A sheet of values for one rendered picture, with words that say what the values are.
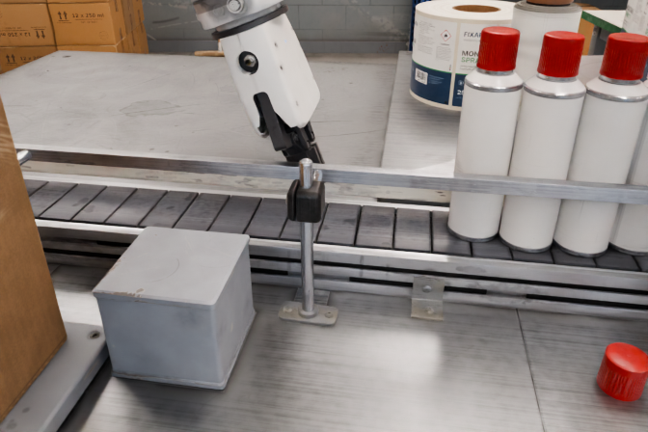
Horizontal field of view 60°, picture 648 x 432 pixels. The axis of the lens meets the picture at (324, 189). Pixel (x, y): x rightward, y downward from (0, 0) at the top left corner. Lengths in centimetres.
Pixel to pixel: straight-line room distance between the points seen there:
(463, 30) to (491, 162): 40
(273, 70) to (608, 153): 30
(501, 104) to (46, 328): 43
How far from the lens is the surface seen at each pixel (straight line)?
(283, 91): 50
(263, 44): 50
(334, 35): 497
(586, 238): 58
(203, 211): 63
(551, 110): 52
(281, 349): 52
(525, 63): 79
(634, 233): 61
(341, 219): 60
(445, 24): 92
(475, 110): 53
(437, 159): 76
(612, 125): 54
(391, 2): 494
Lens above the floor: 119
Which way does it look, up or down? 27 degrees down
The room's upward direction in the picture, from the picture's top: straight up
